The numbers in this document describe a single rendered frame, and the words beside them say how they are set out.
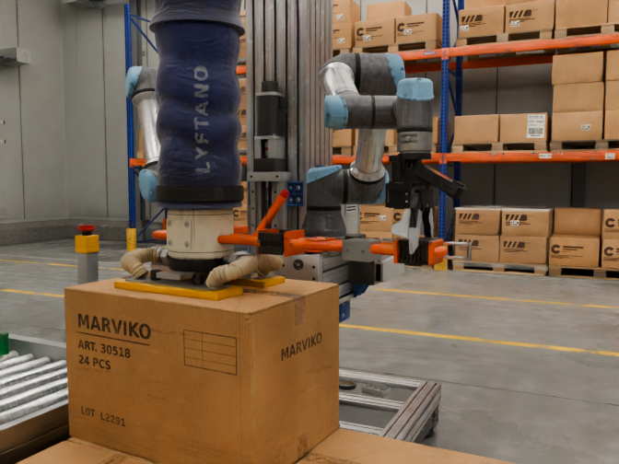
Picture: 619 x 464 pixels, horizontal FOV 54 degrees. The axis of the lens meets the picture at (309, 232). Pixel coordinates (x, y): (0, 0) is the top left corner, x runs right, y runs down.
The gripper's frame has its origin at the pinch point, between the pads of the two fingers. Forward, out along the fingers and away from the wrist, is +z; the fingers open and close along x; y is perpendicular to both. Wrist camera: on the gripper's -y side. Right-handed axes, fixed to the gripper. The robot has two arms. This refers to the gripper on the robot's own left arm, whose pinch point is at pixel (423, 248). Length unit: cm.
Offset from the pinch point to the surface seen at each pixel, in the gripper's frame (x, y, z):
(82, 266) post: -41, 158, 19
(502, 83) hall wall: -835, 176, -166
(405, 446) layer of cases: -20, 11, 53
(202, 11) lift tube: 9, 52, -54
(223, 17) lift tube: 4, 49, -53
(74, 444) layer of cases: 23, 85, 53
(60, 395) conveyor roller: 0, 119, 53
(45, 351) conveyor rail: -24, 159, 50
